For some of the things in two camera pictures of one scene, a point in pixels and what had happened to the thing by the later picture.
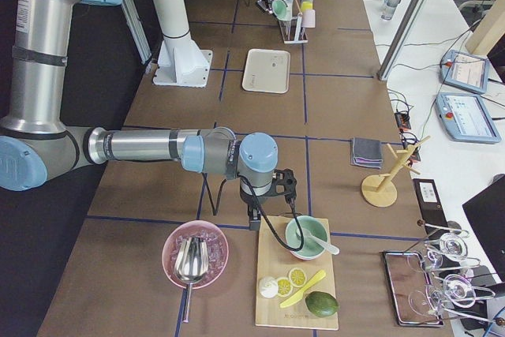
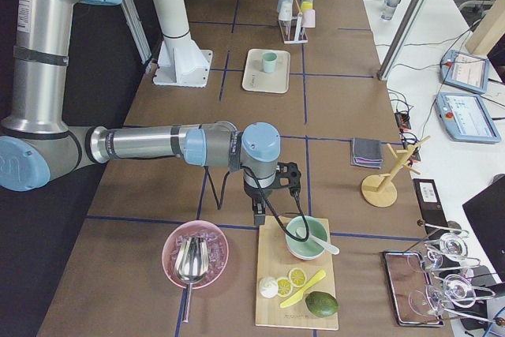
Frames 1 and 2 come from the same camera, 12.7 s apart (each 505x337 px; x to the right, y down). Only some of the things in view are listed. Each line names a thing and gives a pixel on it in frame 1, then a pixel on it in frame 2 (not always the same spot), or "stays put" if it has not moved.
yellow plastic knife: x=298 y=295 stays put
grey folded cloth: x=366 y=152 stays put
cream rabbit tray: x=267 y=70 stays put
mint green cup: x=280 y=9 -> x=269 y=59
